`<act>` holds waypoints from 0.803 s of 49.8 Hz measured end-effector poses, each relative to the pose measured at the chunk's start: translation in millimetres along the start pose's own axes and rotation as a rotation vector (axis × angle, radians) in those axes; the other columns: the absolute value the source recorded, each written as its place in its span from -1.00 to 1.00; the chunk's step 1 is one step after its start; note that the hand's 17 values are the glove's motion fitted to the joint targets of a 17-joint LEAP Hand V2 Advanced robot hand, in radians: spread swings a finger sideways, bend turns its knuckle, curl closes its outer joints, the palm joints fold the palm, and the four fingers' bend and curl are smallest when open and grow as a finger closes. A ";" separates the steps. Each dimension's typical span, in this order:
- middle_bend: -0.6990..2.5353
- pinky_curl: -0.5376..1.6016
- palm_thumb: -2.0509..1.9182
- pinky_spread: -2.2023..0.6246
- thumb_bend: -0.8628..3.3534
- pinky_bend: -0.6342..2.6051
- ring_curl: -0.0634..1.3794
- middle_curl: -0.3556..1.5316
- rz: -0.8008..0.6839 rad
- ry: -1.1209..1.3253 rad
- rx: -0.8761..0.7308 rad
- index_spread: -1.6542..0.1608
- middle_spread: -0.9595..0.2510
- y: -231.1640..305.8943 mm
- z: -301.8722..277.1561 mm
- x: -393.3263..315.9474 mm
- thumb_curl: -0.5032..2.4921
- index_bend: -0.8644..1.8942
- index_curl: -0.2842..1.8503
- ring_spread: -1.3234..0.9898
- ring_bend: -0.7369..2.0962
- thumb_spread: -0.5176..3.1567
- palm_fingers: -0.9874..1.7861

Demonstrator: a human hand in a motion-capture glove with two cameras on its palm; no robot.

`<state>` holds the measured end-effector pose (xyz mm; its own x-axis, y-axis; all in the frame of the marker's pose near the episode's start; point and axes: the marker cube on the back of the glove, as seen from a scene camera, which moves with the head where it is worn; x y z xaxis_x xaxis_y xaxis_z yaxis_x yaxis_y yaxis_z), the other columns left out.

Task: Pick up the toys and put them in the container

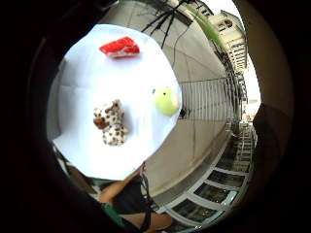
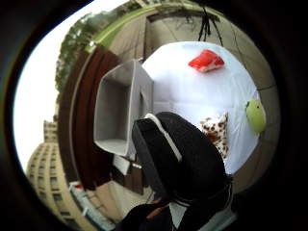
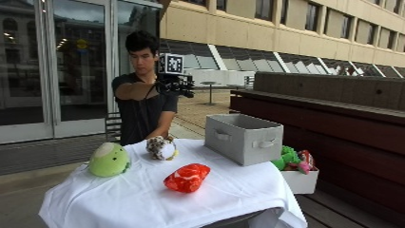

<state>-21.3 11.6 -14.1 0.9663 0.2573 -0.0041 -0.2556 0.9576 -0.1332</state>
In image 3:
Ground white cube with black markers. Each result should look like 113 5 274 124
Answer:
157 53 186 76

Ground the person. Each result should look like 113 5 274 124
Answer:
111 29 180 147

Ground brown spotted white soft toy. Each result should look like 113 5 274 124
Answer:
145 135 180 162

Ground metal slatted chair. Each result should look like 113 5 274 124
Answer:
104 111 124 143

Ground grey fabric storage box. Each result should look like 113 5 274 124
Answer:
204 113 285 167

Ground beige building with windows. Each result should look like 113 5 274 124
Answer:
158 0 405 80

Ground red and white soft toy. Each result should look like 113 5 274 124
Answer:
162 162 212 194

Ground green round soft toy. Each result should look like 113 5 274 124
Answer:
88 142 132 178

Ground bright green soft toy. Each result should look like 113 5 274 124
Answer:
270 144 301 171

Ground white tablecloth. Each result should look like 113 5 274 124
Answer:
37 138 309 228

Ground red and pink soft toy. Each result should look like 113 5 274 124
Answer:
296 149 317 176

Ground white open box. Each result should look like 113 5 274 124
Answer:
278 166 320 195

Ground dark wooden bench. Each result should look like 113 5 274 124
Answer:
229 71 405 228

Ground small round pedestal table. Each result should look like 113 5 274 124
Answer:
198 81 221 106

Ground glass doors with metal frame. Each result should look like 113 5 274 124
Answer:
0 0 165 145

